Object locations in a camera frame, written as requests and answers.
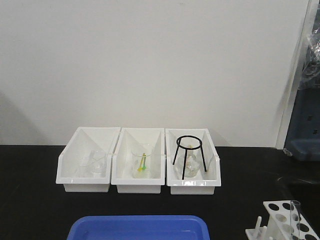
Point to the clear glass test tube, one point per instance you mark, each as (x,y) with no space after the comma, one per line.
(295,214)

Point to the blue pegboard drying rack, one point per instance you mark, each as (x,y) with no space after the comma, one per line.
(303,136)

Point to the white test tube rack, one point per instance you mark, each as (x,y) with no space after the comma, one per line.
(278,226)

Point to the black metal tripod stand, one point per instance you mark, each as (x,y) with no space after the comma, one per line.
(199,146)

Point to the glass beaker with spatulas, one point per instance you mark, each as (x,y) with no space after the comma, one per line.
(136,157)

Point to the white storage bin middle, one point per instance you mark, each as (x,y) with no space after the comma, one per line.
(121,175)

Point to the white storage bin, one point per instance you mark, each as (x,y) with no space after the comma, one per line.
(83,141)
(203,183)
(121,175)

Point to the round glass flask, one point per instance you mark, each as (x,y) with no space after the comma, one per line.
(190,168)

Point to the green plastic spatula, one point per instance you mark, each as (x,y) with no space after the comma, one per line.
(144,162)

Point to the yellow plastic spatula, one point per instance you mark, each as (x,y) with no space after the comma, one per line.
(141,162)

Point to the white storage bin right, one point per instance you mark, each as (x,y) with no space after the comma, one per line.
(203,183)

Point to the small glass beaker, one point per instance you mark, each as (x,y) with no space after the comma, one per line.
(92,165)

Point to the white storage bin left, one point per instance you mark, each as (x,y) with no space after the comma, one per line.
(83,141)

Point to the blue plastic tray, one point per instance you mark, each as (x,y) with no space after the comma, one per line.
(139,227)

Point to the clear plastic bag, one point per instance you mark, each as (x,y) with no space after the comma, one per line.
(310,78)

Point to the black sink basin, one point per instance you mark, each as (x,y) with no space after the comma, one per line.
(306,191)

